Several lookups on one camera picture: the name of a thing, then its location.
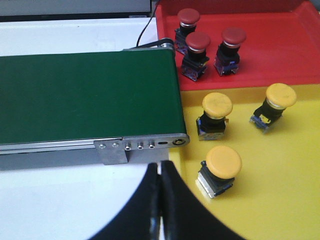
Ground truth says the grey stone counter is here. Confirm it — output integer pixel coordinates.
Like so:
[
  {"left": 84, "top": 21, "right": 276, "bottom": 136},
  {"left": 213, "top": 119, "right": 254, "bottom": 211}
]
[{"left": 0, "top": 0, "right": 151, "bottom": 17}]

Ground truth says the yellow plastic tray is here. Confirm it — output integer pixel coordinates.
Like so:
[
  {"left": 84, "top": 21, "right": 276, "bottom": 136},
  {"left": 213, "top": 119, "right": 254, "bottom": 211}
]
[{"left": 169, "top": 84, "right": 320, "bottom": 240}]

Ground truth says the red mushroom push button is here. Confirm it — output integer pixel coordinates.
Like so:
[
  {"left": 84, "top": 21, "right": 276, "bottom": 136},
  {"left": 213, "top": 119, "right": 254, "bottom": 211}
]
[
  {"left": 214, "top": 26, "right": 247, "bottom": 76},
  {"left": 174, "top": 8, "right": 200, "bottom": 55},
  {"left": 181, "top": 31, "right": 211, "bottom": 82}
]

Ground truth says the green conveyor belt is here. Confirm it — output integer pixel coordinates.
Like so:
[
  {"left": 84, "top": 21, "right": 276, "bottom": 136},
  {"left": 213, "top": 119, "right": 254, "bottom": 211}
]
[{"left": 0, "top": 48, "right": 187, "bottom": 146}]

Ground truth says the aluminium conveyor frame rail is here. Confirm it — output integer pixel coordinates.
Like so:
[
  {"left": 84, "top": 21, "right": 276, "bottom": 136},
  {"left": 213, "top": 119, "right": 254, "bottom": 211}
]
[{"left": 0, "top": 37, "right": 190, "bottom": 171}]

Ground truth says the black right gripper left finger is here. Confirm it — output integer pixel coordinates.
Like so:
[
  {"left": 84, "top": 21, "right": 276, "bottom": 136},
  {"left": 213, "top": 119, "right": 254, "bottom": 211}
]
[{"left": 91, "top": 163, "right": 160, "bottom": 240}]

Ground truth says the black drive belt pulley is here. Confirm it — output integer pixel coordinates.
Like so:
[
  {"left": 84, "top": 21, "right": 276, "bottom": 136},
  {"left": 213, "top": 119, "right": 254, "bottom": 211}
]
[{"left": 131, "top": 37, "right": 175, "bottom": 50}]

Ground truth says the red black wire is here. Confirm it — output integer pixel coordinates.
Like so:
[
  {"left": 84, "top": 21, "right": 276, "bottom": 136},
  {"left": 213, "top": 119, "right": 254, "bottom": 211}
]
[{"left": 135, "top": 0, "right": 161, "bottom": 48}]

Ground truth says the yellow mushroom push button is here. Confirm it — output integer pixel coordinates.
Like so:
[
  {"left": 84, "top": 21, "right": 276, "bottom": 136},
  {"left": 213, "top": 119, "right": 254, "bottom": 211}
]
[
  {"left": 197, "top": 145, "right": 242, "bottom": 199},
  {"left": 249, "top": 83, "right": 297, "bottom": 133},
  {"left": 196, "top": 92, "right": 233, "bottom": 141}
]

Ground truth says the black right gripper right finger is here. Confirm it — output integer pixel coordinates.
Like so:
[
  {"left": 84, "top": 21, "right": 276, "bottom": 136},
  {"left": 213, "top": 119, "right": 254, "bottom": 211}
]
[{"left": 161, "top": 160, "right": 243, "bottom": 240}]

